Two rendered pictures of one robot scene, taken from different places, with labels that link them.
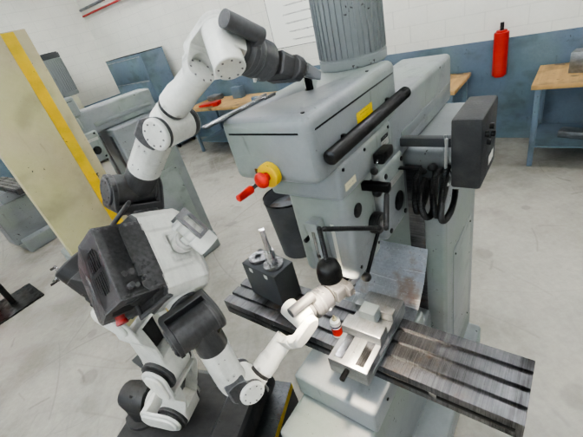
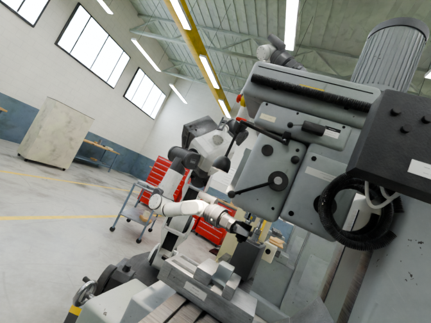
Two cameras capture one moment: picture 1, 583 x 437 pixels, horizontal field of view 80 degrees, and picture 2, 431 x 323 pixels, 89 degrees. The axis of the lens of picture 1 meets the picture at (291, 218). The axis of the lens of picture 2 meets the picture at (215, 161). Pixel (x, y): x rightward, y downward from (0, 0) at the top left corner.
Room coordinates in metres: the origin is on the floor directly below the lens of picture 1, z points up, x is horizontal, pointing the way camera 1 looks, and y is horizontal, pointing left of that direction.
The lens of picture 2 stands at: (0.36, -0.86, 1.35)
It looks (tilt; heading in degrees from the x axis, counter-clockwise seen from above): 6 degrees up; 65
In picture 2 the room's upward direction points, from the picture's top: 25 degrees clockwise
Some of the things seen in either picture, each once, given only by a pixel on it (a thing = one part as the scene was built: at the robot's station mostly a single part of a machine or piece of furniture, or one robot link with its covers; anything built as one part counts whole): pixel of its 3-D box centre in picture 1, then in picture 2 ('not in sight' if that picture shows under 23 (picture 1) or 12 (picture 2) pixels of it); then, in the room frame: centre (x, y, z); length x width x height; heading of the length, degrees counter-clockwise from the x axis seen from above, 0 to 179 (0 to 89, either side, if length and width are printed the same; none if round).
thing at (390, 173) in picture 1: (363, 192); (315, 197); (1.07, -0.27, 1.47); 0.24 x 0.19 x 0.26; 46
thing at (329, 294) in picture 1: (330, 292); (225, 221); (0.88, -0.06, 1.23); 0.13 x 0.12 x 0.10; 31
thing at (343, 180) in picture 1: (331, 156); (297, 134); (0.96, -0.17, 1.68); 0.34 x 0.24 x 0.10; 136
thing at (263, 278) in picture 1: (271, 276); (247, 256); (1.27, 0.16, 1.06); 0.22 x 0.12 x 0.20; 39
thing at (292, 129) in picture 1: (318, 116); (302, 105); (0.94, -0.15, 1.81); 0.47 x 0.26 x 0.16; 136
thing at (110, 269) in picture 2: not in sight; (104, 281); (0.69, 0.63, 0.50); 0.20 x 0.05 x 0.20; 65
